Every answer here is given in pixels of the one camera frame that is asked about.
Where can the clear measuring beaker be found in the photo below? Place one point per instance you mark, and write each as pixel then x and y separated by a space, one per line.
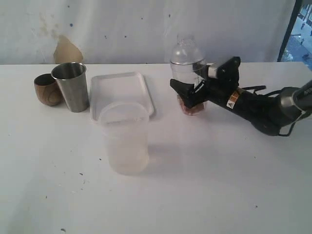
pixel 189 73

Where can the brown wooden cup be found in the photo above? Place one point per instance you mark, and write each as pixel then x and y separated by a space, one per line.
pixel 47 90

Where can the clear plastic dome lid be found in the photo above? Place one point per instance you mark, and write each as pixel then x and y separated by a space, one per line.
pixel 186 51

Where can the white rectangular tray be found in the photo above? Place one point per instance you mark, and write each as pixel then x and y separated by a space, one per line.
pixel 106 89

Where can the stainless steel cup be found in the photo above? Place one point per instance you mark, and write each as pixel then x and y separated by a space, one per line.
pixel 71 80

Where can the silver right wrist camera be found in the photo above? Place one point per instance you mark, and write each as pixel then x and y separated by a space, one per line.
pixel 225 72

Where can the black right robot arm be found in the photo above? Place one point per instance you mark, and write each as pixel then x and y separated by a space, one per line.
pixel 268 113

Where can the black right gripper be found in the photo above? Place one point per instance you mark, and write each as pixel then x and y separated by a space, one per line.
pixel 213 90

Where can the translucent plastic container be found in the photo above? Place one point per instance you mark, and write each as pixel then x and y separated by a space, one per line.
pixel 125 131

